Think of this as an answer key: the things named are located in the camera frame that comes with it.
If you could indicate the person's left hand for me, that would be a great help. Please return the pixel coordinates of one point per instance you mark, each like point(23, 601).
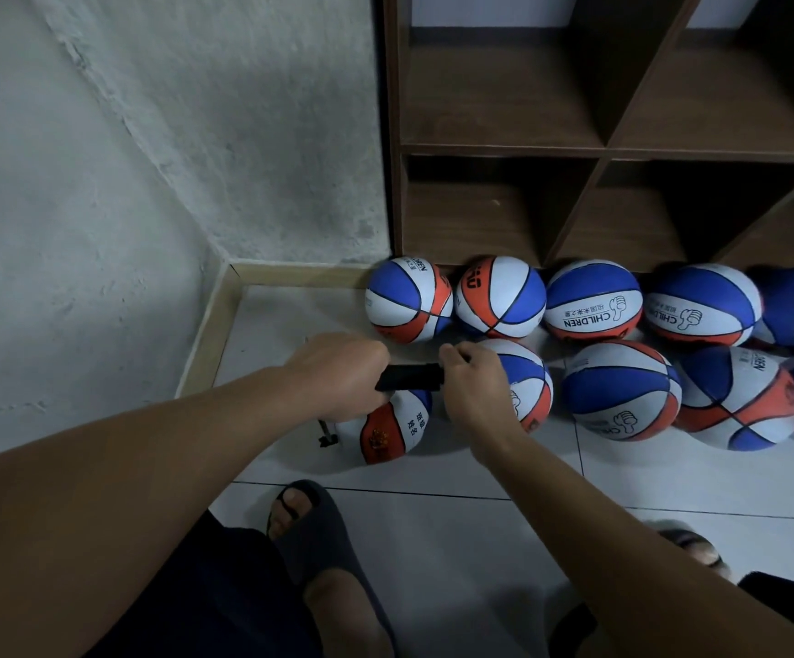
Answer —
point(338, 374)

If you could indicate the person's right hand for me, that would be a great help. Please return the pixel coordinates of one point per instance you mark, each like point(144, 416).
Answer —
point(479, 397)

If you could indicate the black hand pump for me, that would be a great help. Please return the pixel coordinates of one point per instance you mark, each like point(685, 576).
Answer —
point(408, 378)

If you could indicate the brown wooden cubby shelf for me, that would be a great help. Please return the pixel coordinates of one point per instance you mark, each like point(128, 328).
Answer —
point(520, 109)

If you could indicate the person's left forearm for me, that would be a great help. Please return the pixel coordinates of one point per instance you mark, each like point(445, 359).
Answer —
point(103, 534)

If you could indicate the person's right forearm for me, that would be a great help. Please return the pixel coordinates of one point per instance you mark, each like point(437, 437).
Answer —
point(658, 569)

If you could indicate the person's left foot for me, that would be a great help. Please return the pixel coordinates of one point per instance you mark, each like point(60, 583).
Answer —
point(349, 617)

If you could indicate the beige baseboard strip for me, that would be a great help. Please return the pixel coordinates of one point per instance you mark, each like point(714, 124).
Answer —
point(209, 329)
point(301, 274)

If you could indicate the black sandal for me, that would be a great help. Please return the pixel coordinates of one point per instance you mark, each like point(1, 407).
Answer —
point(569, 630)
point(329, 541)

